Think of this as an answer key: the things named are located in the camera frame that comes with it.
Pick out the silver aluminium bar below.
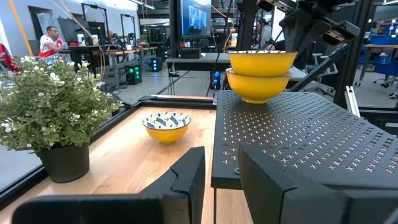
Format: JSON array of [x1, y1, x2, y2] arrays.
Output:
[[344, 85, 361, 118]]

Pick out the yellow patterned mini bowl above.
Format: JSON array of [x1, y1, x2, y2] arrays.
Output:
[[142, 111, 192, 145], [228, 50, 299, 78], [225, 67, 293, 105]]

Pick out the grey desk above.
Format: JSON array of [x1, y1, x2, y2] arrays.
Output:
[[165, 52, 308, 82]]

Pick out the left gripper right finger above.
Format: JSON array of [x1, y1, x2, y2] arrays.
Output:
[[238, 142, 398, 224]]

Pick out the computer with blue lights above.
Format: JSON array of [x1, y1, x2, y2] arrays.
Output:
[[150, 57, 163, 73], [210, 70, 224, 91]]

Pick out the black perforated metal shelf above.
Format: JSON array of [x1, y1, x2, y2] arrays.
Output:
[[210, 90, 398, 224]]

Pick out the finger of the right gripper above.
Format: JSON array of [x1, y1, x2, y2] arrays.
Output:
[[295, 20, 324, 54], [279, 18, 304, 52]]

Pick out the black computer monitor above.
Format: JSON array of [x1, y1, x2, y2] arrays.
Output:
[[169, 0, 213, 40]]

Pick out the blue storage bin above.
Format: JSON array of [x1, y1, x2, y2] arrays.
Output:
[[369, 34, 398, 46]]

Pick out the person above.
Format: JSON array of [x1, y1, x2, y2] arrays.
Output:
[[105, 29, 118, 44], [37, 26, 68, 62], [266, 39, 286, 52], [256, 17, 273, 50]]

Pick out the wooden top workbench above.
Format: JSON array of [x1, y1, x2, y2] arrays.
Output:
[[58, 45, 159, 90]]

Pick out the yellow hanging cable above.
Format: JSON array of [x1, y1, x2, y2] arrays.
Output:
[[58, 0, 106, 82]]

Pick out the black box device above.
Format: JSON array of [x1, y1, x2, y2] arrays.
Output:
[[179, 48, 202, 60]]

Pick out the computer with green lights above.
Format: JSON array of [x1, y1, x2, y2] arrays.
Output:
[[126, 64, 143, 86]]

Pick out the artificial plant in black pot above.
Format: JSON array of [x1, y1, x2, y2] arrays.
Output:
[[0, 55, 124, 184]]

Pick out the red cloth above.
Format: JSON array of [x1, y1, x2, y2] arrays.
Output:
[[0, 43, 20, 74]]

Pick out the thick yellow strap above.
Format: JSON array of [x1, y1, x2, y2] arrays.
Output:
[[8, 0, 34, 57]]

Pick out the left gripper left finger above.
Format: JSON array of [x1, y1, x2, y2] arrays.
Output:
[[11, 146, 206, 224]]

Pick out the blue office chair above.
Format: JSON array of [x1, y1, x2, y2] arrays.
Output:
[[373, 55, 398, 88]]

